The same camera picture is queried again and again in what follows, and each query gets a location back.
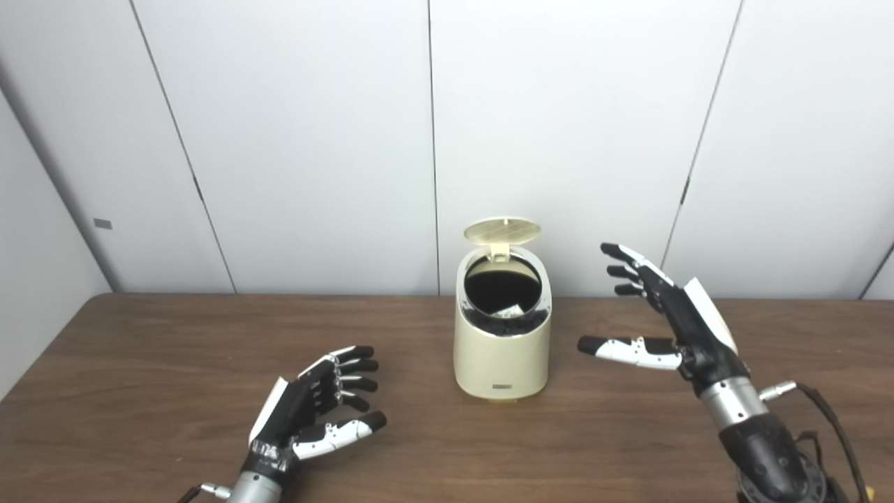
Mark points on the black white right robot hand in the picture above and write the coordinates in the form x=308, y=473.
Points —
x=698, y=328

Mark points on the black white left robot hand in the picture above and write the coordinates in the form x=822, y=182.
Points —
x=293, y=412

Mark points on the green white milk carton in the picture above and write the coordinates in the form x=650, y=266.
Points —
x=508, y=311

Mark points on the cream lidded trash can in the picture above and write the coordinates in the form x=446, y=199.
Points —
x=499, y=363

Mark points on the cream round bin lid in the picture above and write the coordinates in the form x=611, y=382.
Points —
x=503, y=230

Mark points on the black bin liner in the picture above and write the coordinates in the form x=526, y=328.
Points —
x=496, y=286

